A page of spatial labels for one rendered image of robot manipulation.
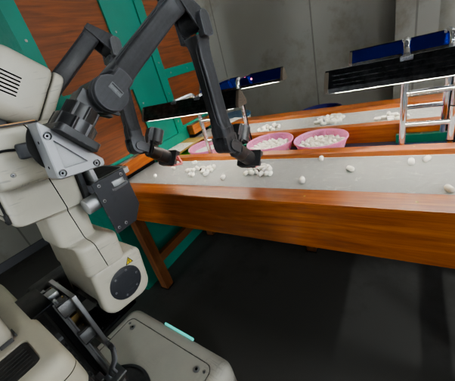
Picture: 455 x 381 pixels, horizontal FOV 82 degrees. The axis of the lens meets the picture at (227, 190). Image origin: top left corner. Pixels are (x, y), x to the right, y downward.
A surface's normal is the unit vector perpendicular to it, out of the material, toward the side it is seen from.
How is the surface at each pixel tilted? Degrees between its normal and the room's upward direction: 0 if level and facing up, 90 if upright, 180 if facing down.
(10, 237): 90
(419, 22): 90
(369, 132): 90
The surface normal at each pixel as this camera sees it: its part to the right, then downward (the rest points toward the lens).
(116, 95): 0.76, 0.05
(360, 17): -0.55, 0.50
